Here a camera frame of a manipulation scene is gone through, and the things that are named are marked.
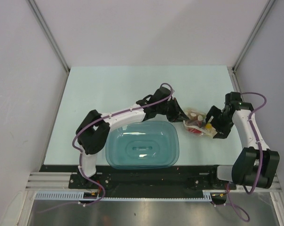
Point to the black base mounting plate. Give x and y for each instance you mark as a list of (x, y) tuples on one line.
[(190, 177)]

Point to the clear polka dot zip bag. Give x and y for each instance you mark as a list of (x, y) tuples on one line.
[(197, 118)]

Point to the aluminium front frame rail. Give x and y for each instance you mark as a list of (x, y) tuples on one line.
[(63, 181)]

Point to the teal transparent plastic container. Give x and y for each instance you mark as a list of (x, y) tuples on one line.
[(144, 145)]

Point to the yellow fake lemon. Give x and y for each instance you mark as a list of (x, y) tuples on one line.
[(208, 126)]

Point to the aluminium corner post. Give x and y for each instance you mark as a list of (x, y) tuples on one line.
[(255, 31), (48, 34)]

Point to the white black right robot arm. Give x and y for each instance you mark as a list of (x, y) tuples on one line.
[(257, 164)]

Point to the right aluminium corner post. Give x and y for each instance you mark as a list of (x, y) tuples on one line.
[(255, 31)]

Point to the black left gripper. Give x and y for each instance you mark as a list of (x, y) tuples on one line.
[(177, 115)]

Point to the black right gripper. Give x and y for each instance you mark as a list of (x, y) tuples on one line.
[(223, 132)]

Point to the red fake food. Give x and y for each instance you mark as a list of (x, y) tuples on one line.
[(194, 130)]

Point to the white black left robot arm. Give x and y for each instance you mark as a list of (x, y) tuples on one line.
[(91, 135)]

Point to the left aluminium corner post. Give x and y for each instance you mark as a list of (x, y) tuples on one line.
[(48, 34)]

